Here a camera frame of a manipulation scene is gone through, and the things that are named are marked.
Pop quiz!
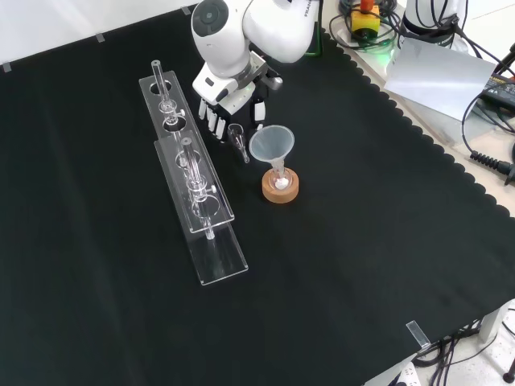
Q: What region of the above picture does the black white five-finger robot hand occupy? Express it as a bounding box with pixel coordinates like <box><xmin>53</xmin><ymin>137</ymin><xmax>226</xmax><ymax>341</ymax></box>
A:
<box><xmin>192</xmin><ymin>51</ymin><xmax>285</xmax><ymax>142</ymax></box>

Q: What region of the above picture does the clear glass weighing funnel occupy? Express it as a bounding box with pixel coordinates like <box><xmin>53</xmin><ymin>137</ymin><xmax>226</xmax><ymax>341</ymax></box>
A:
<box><xmin>227</xmin><ymin>123</ymin><xmax>251</xmax><ymax>164</ymax></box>

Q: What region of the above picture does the translucent plastic funnel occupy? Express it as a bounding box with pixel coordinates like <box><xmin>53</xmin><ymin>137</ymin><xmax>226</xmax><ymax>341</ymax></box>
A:
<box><xmin>248</xmin><ymin>125</ymin><xmax>296</xmax><ymax>179</ymax></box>

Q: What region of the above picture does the clear acrylic funnel stand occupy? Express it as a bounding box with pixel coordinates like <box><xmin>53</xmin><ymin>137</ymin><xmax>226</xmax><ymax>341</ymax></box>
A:
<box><xmin>138</xmin><ymin>60</ymin><xmax>249</xmax><ymax>287</ymax></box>

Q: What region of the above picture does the small round-bottom glass flask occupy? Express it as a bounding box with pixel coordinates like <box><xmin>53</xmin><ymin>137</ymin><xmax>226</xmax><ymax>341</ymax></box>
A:
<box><xmin>270</xmin><ymin>160</ymin><xmax>291</xmax><ymax>192</ymax></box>

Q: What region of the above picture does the yellow stop button box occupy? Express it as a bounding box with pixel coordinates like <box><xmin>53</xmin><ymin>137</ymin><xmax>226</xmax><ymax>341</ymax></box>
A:
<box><xmin>349</xmin><ymin>0</ymin><xmax>381</xmax><ymax>42</ymax></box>

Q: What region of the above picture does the black table cloth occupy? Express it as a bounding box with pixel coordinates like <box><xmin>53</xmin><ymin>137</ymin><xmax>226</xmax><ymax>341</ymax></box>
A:
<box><xmin>0</xmin><ymin>0</ymin><xmax>515</xmax><ymax>386</ymax></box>

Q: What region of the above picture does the pale board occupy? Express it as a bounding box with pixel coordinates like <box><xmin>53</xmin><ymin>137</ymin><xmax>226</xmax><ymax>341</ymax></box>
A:
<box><xmin>383</xmin><ymin>36</ymin><xmax>498</xmax><ymax>122</ymax></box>

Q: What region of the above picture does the black power adapter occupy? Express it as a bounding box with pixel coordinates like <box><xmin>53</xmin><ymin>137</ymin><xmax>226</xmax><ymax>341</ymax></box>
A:
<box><xmin>480</xmin><ymin>72</ymin><xmax>515</xmax><ymax>113</ymax></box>

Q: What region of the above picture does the clear tape strip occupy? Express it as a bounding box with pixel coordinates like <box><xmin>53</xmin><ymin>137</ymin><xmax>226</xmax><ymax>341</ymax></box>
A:
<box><xmin>405</xmin><ymin>320</ymin><xmax>431</xmax><ymax>349</ymax></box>

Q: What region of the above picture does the white power strip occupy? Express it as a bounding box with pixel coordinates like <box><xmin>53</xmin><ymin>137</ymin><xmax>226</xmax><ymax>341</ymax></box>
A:
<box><xmin>386</xmin><ymin>360</ymin><xmax>424</xmax><ymax>386</ymax></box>

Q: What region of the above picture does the green cable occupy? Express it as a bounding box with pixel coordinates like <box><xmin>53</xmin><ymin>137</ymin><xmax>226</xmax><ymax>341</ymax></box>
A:
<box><xmin>304</xmin><ymin>23</ymin><xmax>324</xmax><ymax>58</ymax></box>

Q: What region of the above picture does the cork ring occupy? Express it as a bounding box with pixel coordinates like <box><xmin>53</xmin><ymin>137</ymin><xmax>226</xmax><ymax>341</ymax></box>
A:
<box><xmin>261</xmin><ymin>167</ymin><xmax>301</xmax><ymax>205</ymax></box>

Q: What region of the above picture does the black cable with ribbed plug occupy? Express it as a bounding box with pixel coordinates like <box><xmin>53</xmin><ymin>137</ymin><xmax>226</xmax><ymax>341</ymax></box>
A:
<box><xmin>460</xmin><ymin>91</ymin><xmax>515</xmax><ymax>187</ymax></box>

